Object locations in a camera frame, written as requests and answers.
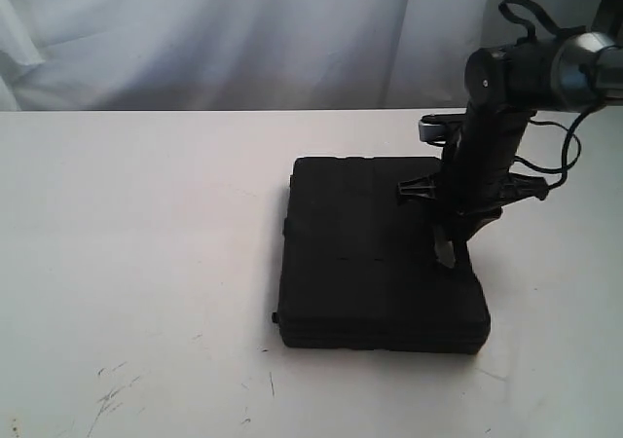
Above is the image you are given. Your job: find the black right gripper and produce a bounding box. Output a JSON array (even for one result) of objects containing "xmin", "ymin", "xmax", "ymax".
[{"xmin": 397, "ymin": 105, "xmax": 548, "ymax": 268}]

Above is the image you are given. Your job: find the black plastic tool case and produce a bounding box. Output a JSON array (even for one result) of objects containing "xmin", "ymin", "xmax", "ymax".
[{"xmin": 273, "ymin": 157, "xmax": 491, "ymax": 354}]

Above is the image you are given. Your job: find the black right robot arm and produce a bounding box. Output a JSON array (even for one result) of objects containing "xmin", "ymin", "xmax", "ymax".
[{"xmin": 397, "ymin": 32, "xmax": 622, "ymax": 267}]

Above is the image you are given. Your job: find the white backdrop curtain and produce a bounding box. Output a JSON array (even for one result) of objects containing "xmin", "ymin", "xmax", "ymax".
[{"xmin": 1, "ymin": 0, "xmax": 602, "ymax": 111}]

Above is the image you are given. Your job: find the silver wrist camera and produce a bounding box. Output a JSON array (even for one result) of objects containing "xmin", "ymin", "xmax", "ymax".
[{"xmin": 418, "ymin": 113, "xmax": 464, "ymax": 143}]

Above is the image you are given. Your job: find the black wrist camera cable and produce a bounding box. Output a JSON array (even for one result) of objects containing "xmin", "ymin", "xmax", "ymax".
[{"xmin": 498, "ymin": 0, "xmax": 585, "ymax": 189}]

